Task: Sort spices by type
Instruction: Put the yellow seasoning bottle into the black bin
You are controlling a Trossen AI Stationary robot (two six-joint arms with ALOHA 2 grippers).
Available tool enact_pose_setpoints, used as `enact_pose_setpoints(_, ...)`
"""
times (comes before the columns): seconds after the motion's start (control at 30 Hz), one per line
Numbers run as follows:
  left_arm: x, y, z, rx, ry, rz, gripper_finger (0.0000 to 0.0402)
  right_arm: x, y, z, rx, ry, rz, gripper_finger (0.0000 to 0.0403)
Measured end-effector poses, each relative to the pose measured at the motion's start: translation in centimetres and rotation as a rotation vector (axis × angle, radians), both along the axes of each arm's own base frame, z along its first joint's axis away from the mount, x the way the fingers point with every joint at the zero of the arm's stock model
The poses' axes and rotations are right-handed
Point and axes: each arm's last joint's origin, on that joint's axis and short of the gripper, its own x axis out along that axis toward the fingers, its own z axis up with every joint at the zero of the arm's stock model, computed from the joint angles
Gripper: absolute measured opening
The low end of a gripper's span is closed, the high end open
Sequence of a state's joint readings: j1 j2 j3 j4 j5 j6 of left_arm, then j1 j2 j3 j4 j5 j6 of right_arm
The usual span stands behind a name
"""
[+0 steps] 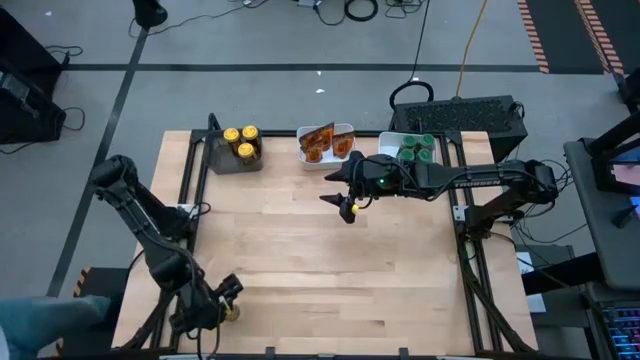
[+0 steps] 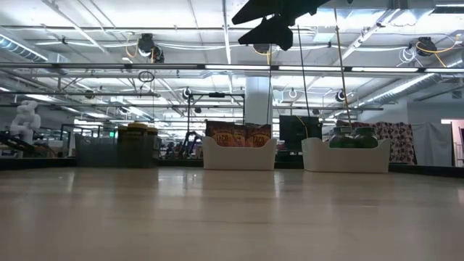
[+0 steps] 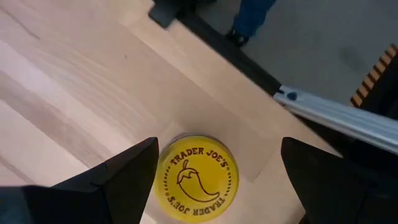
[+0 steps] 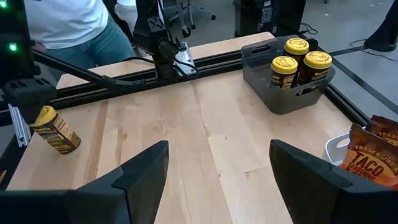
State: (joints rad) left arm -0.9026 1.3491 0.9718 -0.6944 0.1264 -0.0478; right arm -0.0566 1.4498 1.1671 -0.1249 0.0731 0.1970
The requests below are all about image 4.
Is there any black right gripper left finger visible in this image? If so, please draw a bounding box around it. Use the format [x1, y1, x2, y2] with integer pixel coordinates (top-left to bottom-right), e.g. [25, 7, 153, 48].
[0, 139, 170, 224]

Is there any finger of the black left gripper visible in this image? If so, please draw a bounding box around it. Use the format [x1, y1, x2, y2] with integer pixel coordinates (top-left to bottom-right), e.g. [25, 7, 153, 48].
[2, 78, 58, 124]

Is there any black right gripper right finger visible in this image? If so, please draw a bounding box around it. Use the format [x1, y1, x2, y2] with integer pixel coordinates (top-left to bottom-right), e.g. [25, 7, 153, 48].
[269, 139, 398, 224]

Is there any yellow-lid seasoning jar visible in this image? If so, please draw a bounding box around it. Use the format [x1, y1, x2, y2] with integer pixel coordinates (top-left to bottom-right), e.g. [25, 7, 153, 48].
[297, 50, 333, 86]
[269, 55, 299, 90]
[29, 105, 82, 156]
[284, 37, 310, 68]

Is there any silver aluminium extrusion piece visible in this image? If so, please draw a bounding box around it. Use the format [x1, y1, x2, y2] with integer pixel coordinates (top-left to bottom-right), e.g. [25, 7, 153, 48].
[7, 104, 32, 147]

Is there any white plastic bin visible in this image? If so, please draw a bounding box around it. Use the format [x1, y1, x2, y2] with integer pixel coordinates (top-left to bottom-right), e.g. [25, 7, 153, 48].
[325, 126, 368, 167]

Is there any person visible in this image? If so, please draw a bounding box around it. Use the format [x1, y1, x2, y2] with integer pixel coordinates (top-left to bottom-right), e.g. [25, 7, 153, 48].
[23, 0, 139, 71]

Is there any grey plastic bin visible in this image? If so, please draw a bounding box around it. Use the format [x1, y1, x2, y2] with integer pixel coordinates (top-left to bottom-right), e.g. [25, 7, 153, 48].
[241, 34, 336, 115]

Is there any grey office chair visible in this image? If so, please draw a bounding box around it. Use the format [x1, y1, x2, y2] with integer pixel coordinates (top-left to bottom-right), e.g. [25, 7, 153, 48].
[163, 0, 217, 38]

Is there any black equipment case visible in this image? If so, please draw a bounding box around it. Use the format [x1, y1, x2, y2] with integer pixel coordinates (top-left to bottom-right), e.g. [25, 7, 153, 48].
[233, 0, 307, 39]

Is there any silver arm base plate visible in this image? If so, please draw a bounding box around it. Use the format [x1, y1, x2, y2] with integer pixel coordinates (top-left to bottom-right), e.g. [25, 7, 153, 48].
[174, 42, 197, 77]

